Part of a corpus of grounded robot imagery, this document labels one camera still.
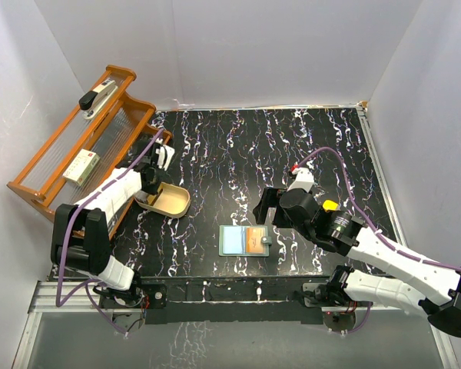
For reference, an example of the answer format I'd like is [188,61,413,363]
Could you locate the tan oval wooden tray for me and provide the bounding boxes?
[134,182,191,218]

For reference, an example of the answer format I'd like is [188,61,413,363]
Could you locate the mint green card holder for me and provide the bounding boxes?
[219,225,272,258]

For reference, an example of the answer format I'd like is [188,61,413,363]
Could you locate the orange wooden shelf rack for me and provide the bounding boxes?
[7,65,158,221]

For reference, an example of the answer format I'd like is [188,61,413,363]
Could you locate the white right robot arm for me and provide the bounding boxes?
[253,188,461,338]

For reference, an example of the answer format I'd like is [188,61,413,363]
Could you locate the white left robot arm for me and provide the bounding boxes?
[51,130,171,307]

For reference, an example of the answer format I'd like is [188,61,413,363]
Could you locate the white card stack in tray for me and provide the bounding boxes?
[136,194,159,206]

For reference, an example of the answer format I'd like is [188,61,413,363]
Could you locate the yellow eraser block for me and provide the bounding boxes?
[322,200,339,211]

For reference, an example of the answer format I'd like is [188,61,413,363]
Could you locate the white small cardboard box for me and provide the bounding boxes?
[62,149,100,186]

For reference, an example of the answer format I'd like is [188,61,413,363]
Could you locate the black and white stapler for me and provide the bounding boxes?
[78,78,118,120]

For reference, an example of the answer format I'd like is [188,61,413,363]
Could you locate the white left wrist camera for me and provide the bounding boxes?
[155,138,175,171]

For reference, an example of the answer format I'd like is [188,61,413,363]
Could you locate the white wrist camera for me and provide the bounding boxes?
[155,138,175,171]
[288,165,314,192]

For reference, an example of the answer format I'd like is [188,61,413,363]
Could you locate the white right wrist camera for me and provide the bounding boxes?
[288,165,314,192]

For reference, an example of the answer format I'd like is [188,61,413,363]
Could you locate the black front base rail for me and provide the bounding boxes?
[101,276,367,324]

